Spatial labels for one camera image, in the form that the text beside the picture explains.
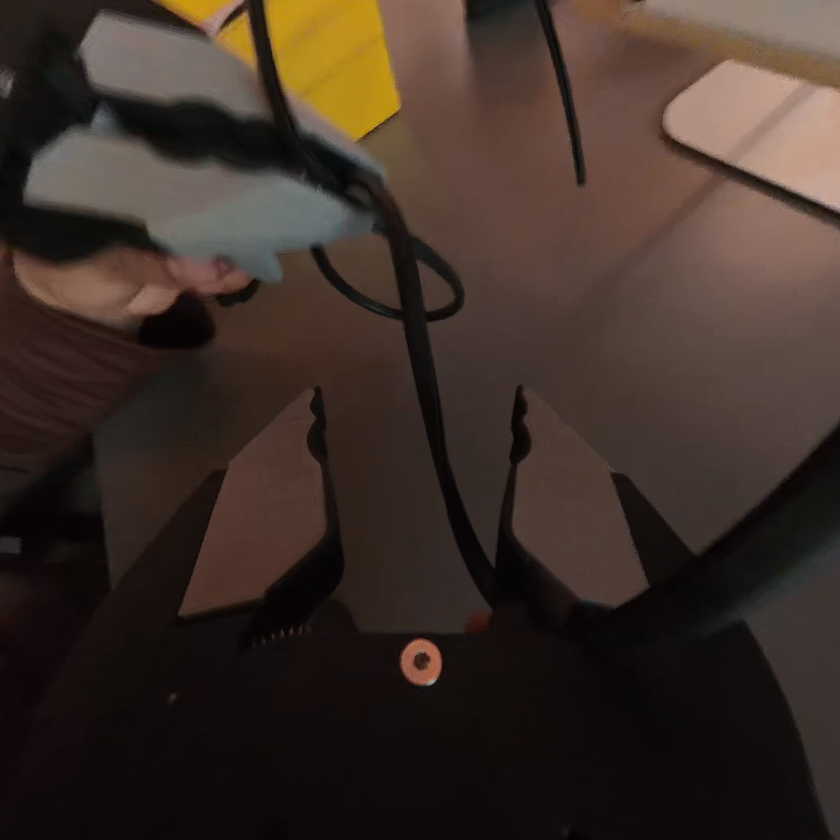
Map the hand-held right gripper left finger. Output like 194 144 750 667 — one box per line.
177 386 345 632

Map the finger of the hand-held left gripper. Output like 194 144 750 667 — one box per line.
79 12 388 194
21 123 376 284

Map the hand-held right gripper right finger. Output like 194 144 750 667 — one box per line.
493 385 651 627

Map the long black cable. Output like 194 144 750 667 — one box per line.
244 0 840 641

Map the person's left forearm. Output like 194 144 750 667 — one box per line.
0 246 165 473

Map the person's left hand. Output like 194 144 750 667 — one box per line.
13 249 255 329

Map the yellow plastic bin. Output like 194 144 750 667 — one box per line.
157 0 401 142

